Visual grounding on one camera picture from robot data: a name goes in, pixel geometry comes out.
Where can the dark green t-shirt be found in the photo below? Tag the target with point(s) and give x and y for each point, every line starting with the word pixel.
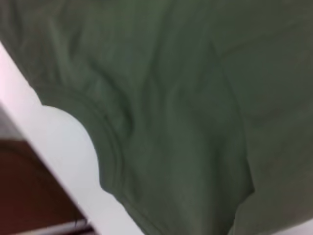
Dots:
pixel 183 110

